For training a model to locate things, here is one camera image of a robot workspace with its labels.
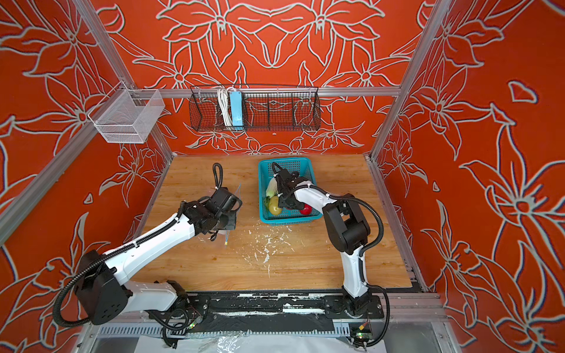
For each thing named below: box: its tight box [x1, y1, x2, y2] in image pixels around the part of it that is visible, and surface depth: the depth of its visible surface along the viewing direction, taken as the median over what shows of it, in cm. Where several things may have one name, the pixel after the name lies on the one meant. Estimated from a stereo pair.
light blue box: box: [229, 91, 244, 127], surface depth 91 cm
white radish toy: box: [265, 177, 278, 198], surface depth 102 cm
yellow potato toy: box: [268, 195, 282, 216], surface depth 96 cm
